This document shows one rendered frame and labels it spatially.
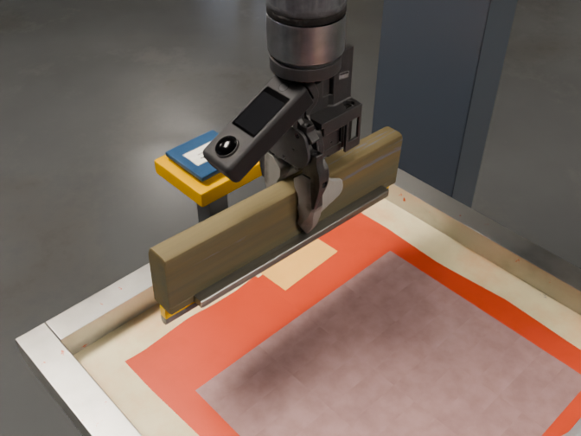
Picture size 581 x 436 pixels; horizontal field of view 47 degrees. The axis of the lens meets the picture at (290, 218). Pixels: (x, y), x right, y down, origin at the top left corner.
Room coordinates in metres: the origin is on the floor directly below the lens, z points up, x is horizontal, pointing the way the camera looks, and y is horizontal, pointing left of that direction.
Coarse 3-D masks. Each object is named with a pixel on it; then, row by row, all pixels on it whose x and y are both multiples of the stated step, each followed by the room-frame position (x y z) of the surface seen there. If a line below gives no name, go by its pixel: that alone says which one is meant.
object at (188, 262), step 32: (384, 128) 0.71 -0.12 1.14; (352, 160) 0.64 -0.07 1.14; (384, 160) 0.68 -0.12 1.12; (288, 192) 0.57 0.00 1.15; (352, 192) 0.64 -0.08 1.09; (224, 224) 0.52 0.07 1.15; (256, 224) 0.54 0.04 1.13; (288, 224) 0.57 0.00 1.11; (160, 256) 0.47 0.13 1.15; (192, 256) 0.48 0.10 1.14; (224, 256) 0.51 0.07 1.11; (256, 256) 0.54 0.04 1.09; (160, 288) 0.47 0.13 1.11; (192, 288) 0.48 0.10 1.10
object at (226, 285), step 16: (384, 192) 0.66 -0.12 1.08; (352, 208) 0.63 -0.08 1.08; (320, 224) 0.60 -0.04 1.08; (336, 224) 0.60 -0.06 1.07; (288, 240) 0.57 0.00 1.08; (304, 240) 0.57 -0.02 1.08; (272, 256) 0.54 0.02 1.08; (240, 272) 0.51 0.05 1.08; (256, 272) 0.52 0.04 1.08; (208, 288) 0.49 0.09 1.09; (224, 288) 0.49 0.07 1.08; (208, 304) 0.47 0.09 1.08
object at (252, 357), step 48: (240, 288) 0.61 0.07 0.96; (192, 336) 0.53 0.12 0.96; (240, 336) 0.53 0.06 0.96; (288, 336) 0.53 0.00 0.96; (192, 384) 0.46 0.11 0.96; (240, 384) 0.46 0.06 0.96; (288, 384) 0.46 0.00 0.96; (336, 384) 0.46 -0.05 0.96; (384, 384) 0.46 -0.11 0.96; (240, 432) 0.40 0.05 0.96; (288, 432) 0.40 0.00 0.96; (336, 432) 0.40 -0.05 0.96; (384, 432) 0.40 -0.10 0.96; (432, 432) 0.40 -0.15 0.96
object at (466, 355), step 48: (336, 240) 0.71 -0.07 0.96; (384, 240) 0.71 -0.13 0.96; (288, 288) 0.61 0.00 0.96; (336, 288) 0.61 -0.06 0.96; (384, 288) 0.61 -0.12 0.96; (432, 288) 0.61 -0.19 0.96; (480, 288) 0.61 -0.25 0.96; (336, 336) 0.53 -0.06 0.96; (384, 336) 0.53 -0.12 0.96; (432, 336) 0.53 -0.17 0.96; (480, 336) 0.53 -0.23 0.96; (528, 336) 0.53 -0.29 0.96; (432, 384) 0.46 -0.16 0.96; (480, 384) 0.46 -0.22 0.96; (528, 384) 0.46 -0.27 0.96; (576, 384) 0.46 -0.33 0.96; (480, 432) 0.40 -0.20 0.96; (528, 432) 0.40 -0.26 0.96
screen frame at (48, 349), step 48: (432, 192) 0.77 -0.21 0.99; (480, 240) 0.68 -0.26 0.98; (528, 240) 0.67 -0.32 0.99; (144, 288) 0.58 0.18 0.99; (576, 288) 0.58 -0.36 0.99; (48, 336) 0.50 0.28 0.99; (96, 336) 0.53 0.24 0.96; (48, 384) 0.44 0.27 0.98; (96, 384) 0.44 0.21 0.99; (96, 432) 0.38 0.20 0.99
